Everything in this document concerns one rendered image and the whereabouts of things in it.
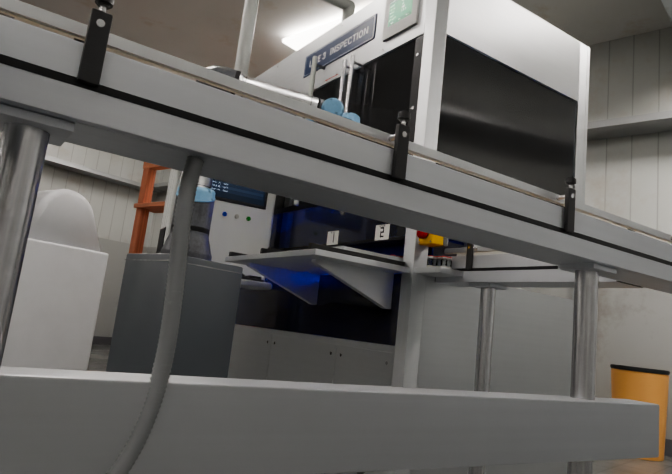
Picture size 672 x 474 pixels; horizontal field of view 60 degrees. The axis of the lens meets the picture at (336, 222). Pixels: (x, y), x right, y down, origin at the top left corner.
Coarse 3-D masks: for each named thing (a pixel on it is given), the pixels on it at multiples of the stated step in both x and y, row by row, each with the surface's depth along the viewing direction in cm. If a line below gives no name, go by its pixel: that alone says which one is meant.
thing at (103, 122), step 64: (0, 0) 66; (0, 64) 63; (64, 64) 67; (128, 64) 71; (192, 64) 78; (128, 128) 70; (192, 128) 75; (256, 128) 80; (320, 128) 86; (320, 192) 90; (384, 192) 92; (448, 192) 100; (512, 192) 110; (576, 256) 120; (640, 256) 133
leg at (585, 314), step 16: (576, 272) 131; (592, 272) 129; (608, 272) 129; (576, 288) 130; (592, 288) 128; (576, 304) 129; (592, 304) 128; (576, 320) 129; (592, 320) 127; (576, 336) 128; (592, 336) 127; (576, 352) 127; (592, 352) 126; (576, 368) 126; (592, 368) 125; (576, 384) 126; (592, 384) 125; (576, 464) 122; (592, 464) 123
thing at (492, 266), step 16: (464, 256) 199; (480, 256) 193; (496, 256) 187; (512, 256) 182; (464, 272) 197; (480, 272) 191; (496, 272) 186; (512, 272) 181; (528, 272) 176; (544, 272) 171; (560, 272) 167
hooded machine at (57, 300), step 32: (64, 192) 469; (32, 224) 448; (64, 224) 468; (32, 256) 443; (64, 256) 463; (96, 256) 486; (32, 288) 443; (64, 288) 463; (96, 288) 485; (32, 320) 442; (64, 320) 463; (32, 352) 442; (64, 352) 462
